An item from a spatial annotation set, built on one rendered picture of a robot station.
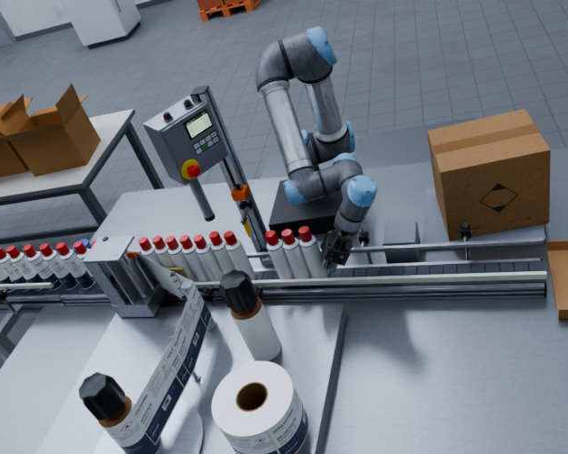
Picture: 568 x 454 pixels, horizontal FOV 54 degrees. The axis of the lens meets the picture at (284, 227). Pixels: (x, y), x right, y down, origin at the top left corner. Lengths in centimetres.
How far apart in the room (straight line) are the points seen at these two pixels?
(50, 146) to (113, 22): 507
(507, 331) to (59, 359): 142
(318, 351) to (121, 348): 65
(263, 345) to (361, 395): 29
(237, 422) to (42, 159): 236
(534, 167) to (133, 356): 131
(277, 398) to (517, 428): 55
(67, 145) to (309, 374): 215
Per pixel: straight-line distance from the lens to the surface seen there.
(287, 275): 173
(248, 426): 132
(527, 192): 177
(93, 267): 182
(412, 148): 232
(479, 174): 169
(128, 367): 180
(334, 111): 185
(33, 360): 214
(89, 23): 841
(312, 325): 163
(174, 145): 157
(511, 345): 158
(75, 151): 328
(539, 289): 167
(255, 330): 149
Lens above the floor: 209
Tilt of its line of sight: 37 degrees down
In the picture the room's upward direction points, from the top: 20 degrees counter-clockwise
